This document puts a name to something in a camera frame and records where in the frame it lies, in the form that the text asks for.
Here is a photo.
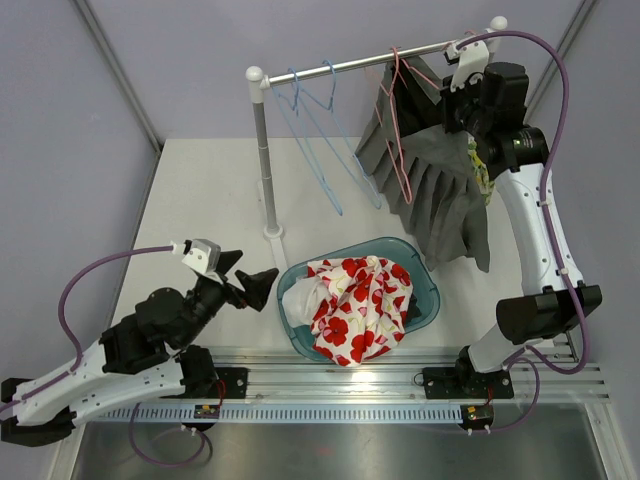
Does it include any pink hanger with poppy skirt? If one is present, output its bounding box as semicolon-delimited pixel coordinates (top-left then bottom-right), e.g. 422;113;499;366
365;46;414;205

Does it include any red poppy print skirt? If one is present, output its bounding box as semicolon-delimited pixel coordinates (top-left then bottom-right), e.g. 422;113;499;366
307;256;414;367

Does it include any blue wire hanger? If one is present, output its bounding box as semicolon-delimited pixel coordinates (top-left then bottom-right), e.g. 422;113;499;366
271;68;343;216
295;59;382;210

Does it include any dark grey dotted skirt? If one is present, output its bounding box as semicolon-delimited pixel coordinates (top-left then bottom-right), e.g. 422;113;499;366
403;294;422;326

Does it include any teal plastic basin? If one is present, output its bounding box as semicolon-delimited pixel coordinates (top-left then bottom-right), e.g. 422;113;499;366
277;237;440;364

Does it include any pink hanger with grey skirt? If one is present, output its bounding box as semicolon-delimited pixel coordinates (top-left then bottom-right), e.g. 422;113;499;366
402;56;442;90

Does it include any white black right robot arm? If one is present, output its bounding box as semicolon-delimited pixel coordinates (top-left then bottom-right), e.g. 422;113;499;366
423;62;602;399

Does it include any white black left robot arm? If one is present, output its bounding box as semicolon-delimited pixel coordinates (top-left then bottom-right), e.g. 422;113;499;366
1;239;279;447

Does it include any lemon print skirt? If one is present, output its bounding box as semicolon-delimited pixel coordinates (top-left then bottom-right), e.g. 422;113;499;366
467;136;495;206

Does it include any silver clothes rack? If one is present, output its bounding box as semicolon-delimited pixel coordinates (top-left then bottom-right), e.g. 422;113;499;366
245;38;499;270

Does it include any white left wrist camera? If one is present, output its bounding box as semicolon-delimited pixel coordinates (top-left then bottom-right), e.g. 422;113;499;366
170;239;222;280

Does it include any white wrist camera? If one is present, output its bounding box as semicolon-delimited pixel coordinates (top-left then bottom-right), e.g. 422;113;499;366
170;239;222;280
444;41;490;92

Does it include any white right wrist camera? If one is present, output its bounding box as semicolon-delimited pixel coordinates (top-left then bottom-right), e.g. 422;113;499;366
444;41;490;92

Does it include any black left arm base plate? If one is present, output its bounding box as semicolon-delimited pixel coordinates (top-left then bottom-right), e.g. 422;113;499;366
195;367;249;400

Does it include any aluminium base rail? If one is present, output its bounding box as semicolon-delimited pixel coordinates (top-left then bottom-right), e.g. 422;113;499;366
68;344;612;404

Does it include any white slotted cable duct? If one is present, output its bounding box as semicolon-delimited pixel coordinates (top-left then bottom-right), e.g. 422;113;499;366
98;403;462;425

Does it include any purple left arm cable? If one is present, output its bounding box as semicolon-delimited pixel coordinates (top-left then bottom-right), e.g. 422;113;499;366
0;246;214;466

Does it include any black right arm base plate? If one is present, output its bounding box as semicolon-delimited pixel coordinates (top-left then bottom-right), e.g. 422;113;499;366
415;367;514;400

